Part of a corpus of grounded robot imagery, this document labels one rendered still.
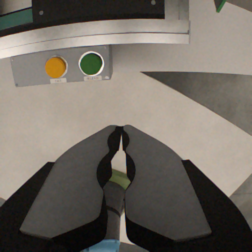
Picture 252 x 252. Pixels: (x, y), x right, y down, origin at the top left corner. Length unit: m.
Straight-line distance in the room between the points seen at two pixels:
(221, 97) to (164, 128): 1.06
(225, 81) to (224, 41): 1.04
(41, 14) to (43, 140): 0.37
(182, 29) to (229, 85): 1.22
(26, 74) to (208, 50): 0.41
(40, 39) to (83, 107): 0.22
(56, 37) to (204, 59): 0.34
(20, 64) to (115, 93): 0.24
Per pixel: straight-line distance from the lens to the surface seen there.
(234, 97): 1.64
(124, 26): 0.38
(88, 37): 0.39
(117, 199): 0.62
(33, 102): 0.58
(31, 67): 0.43
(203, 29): 0.51
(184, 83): 1.45
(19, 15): 0.45
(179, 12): 0.39
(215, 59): 0.53
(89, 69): 0.38
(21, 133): 0.65
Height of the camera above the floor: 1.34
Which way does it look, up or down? 61 degrees down
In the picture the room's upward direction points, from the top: 179 degrees counter-clockwise
